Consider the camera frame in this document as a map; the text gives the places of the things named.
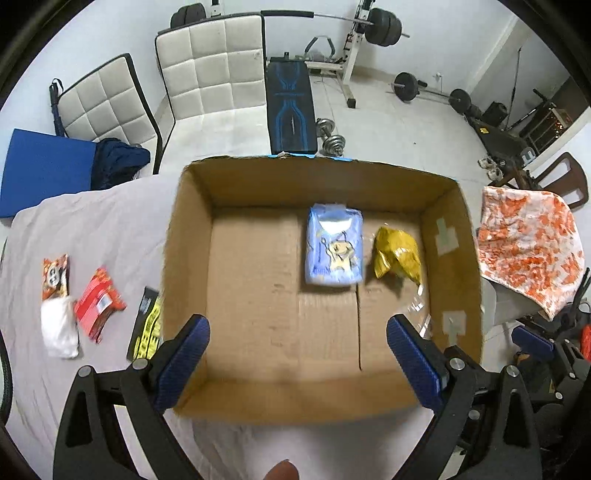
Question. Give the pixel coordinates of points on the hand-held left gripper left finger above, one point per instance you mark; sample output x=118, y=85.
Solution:
x=184, y=357

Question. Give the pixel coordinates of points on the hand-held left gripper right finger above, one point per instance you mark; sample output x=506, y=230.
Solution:
x=415, y=364

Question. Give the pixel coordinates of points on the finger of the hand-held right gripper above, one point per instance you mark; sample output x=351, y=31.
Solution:
x=531, y=344

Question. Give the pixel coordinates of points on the cardboard box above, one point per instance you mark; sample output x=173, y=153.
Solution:
x=277, y=323

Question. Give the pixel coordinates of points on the person's left hand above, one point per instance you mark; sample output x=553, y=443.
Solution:
x=282, y=470

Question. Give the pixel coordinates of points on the black and yellow packet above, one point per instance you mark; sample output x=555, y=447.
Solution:
x=145, y=327

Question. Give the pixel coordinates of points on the clear plastic wrapper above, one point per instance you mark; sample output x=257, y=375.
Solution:
x=420, y=314

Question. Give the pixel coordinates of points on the red snack packet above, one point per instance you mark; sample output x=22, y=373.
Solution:
x=97, y=304

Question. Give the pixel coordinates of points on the orange and white patterned towel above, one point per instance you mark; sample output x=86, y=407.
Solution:
x=526, y=240

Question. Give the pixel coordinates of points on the yellow snack bag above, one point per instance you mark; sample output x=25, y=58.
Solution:
x=397, y=254

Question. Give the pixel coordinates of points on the white plastic packet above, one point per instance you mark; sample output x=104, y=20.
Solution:
x=59, y=327

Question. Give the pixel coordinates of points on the blue tissue pack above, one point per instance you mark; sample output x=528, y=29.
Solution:
x=333, y=249

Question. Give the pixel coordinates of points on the brown panda snack packet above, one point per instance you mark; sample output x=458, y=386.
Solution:
x=55, y=277

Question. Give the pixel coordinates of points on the brown wooden chair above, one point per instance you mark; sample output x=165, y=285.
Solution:
x=561, y=177

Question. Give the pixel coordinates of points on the white shoes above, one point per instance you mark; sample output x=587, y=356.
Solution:
x=491, y=168

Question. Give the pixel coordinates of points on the navy cloth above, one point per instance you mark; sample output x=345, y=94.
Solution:
x=117, y=161

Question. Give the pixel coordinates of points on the black exercise machine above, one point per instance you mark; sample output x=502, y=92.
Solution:
x=501, y=131

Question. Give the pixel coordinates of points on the black metal shelf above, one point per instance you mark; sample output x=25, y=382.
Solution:
x=547, y=122

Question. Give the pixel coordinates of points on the blue foam mat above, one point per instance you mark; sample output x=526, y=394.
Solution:
x=41, y=170

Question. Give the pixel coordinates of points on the chrome dumbbell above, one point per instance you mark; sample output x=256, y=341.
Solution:
x=333, y=144
x=325, y=125

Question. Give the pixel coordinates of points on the small white padded chair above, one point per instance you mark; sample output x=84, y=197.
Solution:
x=101, y=104

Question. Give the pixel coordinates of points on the black and blue weight bench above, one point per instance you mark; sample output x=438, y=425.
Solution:
x=291, y=106

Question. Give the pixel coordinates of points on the short barbell with black plates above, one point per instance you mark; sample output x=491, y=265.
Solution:
x=408, y=85

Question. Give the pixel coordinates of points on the black rod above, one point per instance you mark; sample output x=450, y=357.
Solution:
x=57, y=108

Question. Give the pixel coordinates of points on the large white padded chair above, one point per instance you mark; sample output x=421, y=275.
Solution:
x=212, y=69

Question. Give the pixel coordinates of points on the white barbell rack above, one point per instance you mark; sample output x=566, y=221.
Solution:
x=350, y=60

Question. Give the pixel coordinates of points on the long barbell with black plates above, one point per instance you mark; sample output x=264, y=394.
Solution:
x=385, y=25

